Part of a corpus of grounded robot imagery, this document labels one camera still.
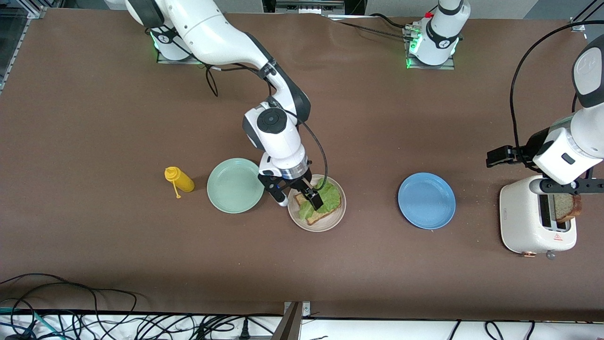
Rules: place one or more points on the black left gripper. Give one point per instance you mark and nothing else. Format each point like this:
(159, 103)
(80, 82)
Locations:
(529, 150)

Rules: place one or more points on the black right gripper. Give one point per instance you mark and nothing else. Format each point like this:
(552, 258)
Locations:
(299, 182)

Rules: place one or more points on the green lettuce leaf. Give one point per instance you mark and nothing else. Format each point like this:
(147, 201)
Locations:
(330, 198)

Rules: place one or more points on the brown bread slice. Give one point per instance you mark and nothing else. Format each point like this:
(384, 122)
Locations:
(325, 216)
(566, 208)

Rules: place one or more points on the yellow mustard squeeze bottle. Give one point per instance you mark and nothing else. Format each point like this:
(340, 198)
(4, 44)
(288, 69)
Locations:
(184, 182)

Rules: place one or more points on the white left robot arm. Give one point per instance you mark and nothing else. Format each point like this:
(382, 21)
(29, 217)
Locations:
(441, 33)

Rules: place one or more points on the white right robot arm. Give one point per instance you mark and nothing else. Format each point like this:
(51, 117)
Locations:
(212, 33)

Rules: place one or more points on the beige plate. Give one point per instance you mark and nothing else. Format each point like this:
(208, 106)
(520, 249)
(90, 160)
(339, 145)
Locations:
(321, 227)

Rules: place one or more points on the mint green plate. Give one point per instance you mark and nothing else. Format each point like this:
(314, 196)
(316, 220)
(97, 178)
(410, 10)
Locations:
(236, 185)

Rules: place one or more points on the blue plate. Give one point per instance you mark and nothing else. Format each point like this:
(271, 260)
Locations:
(426, 200)

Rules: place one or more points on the white two-slot toaster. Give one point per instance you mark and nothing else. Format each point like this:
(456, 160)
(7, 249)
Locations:
(519, 222)

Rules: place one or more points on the black power plug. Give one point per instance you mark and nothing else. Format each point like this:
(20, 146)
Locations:
(244, 329)

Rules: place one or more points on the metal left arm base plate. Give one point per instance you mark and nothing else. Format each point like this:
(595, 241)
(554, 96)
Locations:
(429, 67)

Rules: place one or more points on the grey metal bracket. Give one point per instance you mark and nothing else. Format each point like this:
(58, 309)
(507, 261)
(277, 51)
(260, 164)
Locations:
(292, 326)

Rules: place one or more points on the aluminium frame profile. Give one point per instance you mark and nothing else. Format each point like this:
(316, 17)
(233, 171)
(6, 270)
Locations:
(37, 13)
(576, 22)

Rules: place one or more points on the grey metal rail fixture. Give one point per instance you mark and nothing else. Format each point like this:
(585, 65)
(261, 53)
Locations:
(309, 7)

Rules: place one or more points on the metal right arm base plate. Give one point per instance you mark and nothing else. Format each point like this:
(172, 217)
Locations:
(165, 59)

